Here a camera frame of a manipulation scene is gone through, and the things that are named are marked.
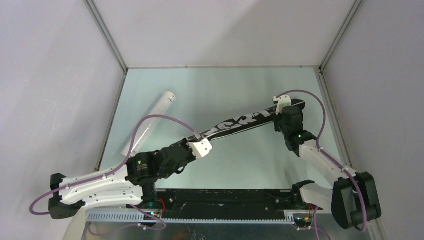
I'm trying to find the white shuttlecock tube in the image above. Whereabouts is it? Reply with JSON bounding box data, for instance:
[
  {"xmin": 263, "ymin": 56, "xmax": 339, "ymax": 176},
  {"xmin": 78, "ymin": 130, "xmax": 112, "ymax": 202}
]
[{"xmin": 120, "ymin": 91, "xmax": 176, "ymax": 157}]

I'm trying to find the black racket bag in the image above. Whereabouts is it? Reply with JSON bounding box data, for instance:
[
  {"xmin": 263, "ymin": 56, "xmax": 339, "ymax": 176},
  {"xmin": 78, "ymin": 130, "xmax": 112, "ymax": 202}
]
[{"xmin": 186, "ymin": 98, "xmax": 307, "ymax": 144}]

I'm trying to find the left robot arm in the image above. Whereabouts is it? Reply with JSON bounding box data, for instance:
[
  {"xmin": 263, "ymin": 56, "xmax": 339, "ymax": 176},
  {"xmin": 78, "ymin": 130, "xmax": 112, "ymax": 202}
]
[{"xmin": 48, "ymin": 141, "xmax": 212, "ymax": 220}]

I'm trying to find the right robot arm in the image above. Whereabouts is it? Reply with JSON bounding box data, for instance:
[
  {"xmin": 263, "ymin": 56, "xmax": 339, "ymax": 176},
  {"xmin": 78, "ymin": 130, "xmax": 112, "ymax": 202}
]
[{"xmin": 274, "ymin": 106, "xmax": 382, "ymax": 229}]

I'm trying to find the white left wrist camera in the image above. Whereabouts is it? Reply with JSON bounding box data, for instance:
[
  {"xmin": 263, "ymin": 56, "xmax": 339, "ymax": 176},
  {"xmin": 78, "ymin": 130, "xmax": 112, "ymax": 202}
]
[{"xmin": 187, "ymin": 138, "xmax": 213, "ymax": 159}]

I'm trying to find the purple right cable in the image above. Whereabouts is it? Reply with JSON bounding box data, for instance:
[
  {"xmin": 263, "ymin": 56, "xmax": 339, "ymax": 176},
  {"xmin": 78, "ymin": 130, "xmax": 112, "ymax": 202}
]
[{"xmin": 276, "ymin": 89, "xmax": 369, "ymax": 240}]

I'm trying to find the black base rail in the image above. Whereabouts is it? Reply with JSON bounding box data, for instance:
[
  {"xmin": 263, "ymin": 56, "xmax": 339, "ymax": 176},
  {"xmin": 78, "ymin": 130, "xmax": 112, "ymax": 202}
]
[{"xmin": 139, "ymin": 189, "xmax": 311, "ymax": 221}]

